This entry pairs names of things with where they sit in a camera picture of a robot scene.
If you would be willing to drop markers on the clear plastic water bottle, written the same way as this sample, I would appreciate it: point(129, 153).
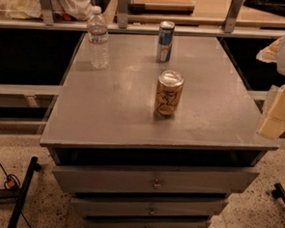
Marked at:
point(98, 38)

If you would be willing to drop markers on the orange soda can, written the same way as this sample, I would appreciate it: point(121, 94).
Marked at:
point(169, 91)

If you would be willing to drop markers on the blue silver energy drink can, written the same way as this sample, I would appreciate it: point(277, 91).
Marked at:
point(165, 40)

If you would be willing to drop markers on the black bag on desk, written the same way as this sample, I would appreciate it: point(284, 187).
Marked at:
point(268, 6)

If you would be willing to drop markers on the black stand leg right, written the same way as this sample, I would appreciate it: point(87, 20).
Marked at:
point(278, 192)

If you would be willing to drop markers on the black stand leg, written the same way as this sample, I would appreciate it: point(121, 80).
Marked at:
point(278, 192)
point(19, 192)

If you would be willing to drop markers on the top grey drawer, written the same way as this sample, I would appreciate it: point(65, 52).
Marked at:
point(154, 179)

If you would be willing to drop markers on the middle grey drawer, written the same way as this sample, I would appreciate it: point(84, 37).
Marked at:
point(150, 207)

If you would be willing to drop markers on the wooden board on desk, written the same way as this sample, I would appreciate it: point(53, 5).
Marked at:
point(185, 7)

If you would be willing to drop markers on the grey metal railing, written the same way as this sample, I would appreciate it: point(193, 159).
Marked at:
point(210, 18)

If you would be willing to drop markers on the grey drawer cabinet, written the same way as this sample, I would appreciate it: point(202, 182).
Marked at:
point(107, 117)

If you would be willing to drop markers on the white cloth heap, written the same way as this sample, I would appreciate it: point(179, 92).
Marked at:
point(40, 9)

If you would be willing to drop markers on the black stand leg left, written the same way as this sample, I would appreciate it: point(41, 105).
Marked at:
point(19, 192)

